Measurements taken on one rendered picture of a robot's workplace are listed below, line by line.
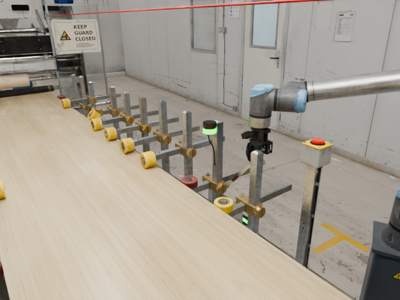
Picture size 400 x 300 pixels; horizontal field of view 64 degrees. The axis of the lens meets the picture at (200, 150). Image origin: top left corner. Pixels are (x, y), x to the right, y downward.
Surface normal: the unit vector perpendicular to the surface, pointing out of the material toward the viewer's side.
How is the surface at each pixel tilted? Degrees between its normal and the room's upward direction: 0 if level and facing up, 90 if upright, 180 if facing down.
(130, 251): 0
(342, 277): 0
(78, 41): 90
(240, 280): 0
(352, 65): 90
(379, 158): 90
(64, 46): 90
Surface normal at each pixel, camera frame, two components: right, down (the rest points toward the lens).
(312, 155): -0.81, 0.23
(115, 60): 0.53, 0.31
